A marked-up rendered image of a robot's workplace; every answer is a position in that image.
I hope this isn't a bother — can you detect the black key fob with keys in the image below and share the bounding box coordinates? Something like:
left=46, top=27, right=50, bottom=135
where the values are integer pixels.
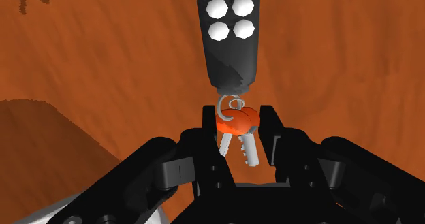
left=196, top=0, right=262, bottom=167

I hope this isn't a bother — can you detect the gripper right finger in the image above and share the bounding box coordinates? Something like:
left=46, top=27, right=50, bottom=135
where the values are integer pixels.
left=258, top=105, right=425, bottom=224

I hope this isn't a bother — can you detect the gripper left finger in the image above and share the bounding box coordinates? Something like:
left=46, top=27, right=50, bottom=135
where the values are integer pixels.
left=46, top=105, right=237, bottom=224

